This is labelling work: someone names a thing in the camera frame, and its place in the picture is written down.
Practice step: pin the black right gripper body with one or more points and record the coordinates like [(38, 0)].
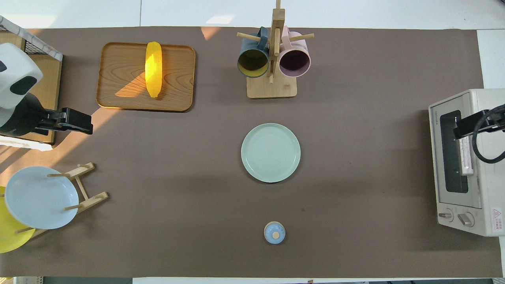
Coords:
[(467, 124)]

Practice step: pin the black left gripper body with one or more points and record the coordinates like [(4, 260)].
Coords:
[(75, 120)]

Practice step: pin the cream toaster oven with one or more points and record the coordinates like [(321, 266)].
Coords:
[(487, 189)]

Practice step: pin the yellow corn cob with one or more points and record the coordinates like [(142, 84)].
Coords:
[(153, 69)]

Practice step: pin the pale green plate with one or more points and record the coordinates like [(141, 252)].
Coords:
[(270, 153)]

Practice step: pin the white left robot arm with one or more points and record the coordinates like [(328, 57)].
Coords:
[(15, 71)]

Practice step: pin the wooden board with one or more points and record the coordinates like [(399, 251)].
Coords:
[(49, 86)]

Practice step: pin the wooden plate rack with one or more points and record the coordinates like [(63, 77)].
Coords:
[(85, 193)]

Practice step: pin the white checked cloth liner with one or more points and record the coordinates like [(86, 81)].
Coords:
[(43, 45)]

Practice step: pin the light blue plate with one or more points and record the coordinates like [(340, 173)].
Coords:
[(39, 199)]

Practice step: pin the wooden serving tray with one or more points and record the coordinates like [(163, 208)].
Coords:
[(177, 83)]

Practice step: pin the brown table mat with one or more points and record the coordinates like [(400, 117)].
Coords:
[(355, 177)]

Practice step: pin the yellow plate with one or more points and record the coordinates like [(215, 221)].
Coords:
[(10, 236)]

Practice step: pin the pink mug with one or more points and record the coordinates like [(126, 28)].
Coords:
[(295, 61)]

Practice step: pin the dark teal mug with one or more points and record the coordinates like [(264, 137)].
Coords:
[(252, 63)]

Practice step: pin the wooden mug tree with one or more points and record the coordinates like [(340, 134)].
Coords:
[(272, 88)]

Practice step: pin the blue lid with wooden knob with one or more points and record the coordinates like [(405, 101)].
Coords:
[(274, 232)]

